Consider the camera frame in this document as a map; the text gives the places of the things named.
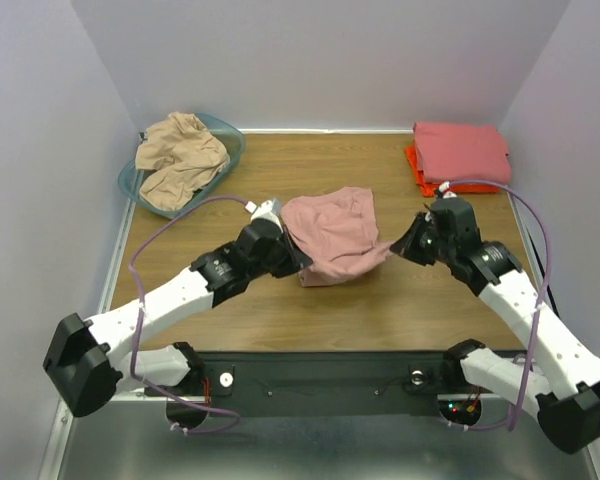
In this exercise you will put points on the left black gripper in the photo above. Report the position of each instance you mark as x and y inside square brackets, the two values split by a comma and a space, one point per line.
[291, 255]

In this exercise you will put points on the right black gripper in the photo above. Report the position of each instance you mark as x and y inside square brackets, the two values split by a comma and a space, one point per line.
[415, 240]

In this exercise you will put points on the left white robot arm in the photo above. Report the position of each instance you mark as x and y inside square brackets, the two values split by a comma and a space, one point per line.
[84, 360]

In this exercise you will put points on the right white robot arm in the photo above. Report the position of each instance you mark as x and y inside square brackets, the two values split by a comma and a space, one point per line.
[559, 382]

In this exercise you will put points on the folded orange t shirt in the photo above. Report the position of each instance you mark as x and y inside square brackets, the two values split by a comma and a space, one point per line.
[428, 189]

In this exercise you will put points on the folded salmon pink t shirt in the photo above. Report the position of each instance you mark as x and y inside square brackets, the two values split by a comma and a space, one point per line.
[452, 152]

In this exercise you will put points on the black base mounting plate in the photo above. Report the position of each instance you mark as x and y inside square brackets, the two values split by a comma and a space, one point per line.
[308, 384]

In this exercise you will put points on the beige t shirt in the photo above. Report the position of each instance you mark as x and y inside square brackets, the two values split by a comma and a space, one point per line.
[182, 157]

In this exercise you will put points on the teal plastic basket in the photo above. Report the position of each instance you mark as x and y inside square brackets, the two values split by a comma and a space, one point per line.
[130, 178]

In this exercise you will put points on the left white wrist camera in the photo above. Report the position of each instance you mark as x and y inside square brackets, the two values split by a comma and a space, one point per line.
[268, 210]

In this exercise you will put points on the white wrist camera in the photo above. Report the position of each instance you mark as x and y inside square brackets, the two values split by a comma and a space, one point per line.
[443, 192]
[268, 210]

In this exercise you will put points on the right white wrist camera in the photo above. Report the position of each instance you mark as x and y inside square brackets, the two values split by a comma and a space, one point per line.
[443, 192]

